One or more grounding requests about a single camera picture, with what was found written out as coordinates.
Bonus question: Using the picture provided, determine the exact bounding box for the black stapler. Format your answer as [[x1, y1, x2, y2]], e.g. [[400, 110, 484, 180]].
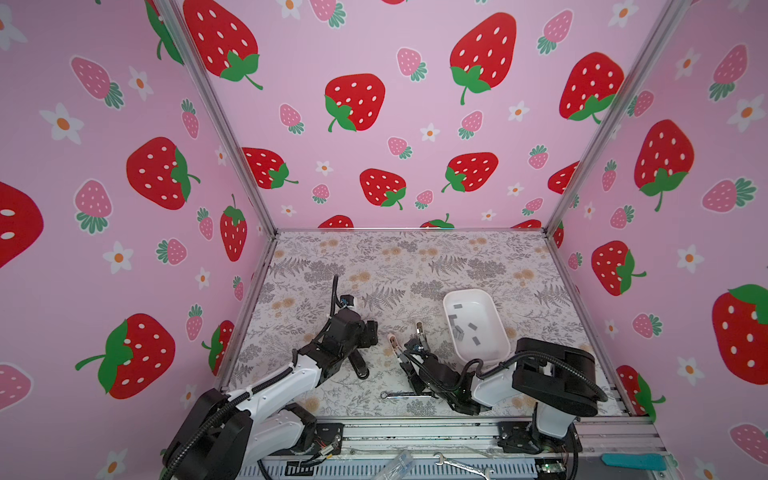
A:
[[348, 350, 370, 380]]

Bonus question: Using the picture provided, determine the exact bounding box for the pink mini stapler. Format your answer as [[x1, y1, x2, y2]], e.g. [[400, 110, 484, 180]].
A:
[[388, 334, 403, 356]]

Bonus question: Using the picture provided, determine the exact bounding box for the beige mini stapler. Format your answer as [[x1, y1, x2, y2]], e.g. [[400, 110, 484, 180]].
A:
[[416, 322, 430, 351]]

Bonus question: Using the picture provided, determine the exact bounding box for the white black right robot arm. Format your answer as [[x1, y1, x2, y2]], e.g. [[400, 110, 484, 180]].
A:
[[389, 335, 608, 440]]

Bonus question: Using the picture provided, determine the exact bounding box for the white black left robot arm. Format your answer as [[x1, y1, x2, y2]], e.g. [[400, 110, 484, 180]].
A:
[[160, 275, 378, 479]]

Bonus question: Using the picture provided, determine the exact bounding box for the silver combination wrench on table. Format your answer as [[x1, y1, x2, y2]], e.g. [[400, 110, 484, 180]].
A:
[[380, 391, 436, 400]]

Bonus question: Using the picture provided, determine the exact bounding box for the white plastic tray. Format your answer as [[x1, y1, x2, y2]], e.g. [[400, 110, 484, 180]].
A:
[[443, 289, 511, 365]]

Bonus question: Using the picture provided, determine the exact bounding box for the clear plastic bag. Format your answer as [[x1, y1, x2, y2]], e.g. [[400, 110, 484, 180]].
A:
[[372, 451, 414, 480]]

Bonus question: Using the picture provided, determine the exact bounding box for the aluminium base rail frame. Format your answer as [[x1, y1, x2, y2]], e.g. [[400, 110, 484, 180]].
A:
[[263, 417, 680, 479]]

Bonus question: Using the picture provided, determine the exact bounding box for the silver wrench on rail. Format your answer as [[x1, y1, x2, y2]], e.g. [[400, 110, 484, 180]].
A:
[[434, 452, 494, 480]]

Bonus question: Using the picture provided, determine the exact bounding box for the teal tool handle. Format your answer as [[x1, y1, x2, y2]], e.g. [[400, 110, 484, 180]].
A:
[[601, 453, 667, 472]]

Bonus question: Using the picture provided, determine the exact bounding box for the aluminium left rear corner post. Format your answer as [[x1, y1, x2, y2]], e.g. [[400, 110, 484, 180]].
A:
[[157, 1, 276, 238]]

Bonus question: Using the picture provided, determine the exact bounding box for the aluminium corner post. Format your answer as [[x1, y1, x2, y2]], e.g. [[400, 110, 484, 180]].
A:
[[543, 0, 690, 240], [157, 1, 276, 238]]

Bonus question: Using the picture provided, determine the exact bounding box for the aluminium right rear corner post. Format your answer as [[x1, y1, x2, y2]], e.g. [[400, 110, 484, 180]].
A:
[[543, 0, 690, 240]]

